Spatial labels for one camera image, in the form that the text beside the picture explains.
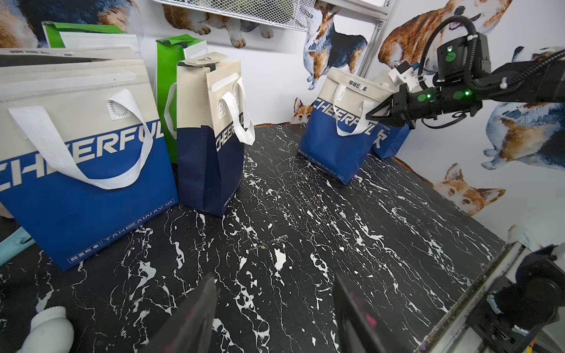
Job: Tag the light blue dustpan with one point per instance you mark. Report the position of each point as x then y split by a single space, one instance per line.
15 244

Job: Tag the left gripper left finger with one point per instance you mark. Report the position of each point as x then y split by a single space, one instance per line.
190 328

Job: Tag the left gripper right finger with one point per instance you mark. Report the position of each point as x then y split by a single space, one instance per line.
356 322

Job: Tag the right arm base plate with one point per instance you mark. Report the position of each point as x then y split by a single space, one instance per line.
512 314

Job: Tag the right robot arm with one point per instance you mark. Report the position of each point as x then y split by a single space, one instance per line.
464 80

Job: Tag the small white orange bottle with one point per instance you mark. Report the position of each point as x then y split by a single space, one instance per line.
50 331

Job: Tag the dark blue white bag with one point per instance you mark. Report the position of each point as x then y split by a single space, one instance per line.
213 129

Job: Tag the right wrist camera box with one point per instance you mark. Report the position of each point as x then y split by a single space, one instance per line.
406 73

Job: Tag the aluminium frame rail front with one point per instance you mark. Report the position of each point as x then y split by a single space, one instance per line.
453 333

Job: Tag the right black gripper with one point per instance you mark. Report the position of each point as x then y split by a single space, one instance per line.
404 108

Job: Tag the green white takeout bag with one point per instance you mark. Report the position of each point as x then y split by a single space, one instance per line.
85 36

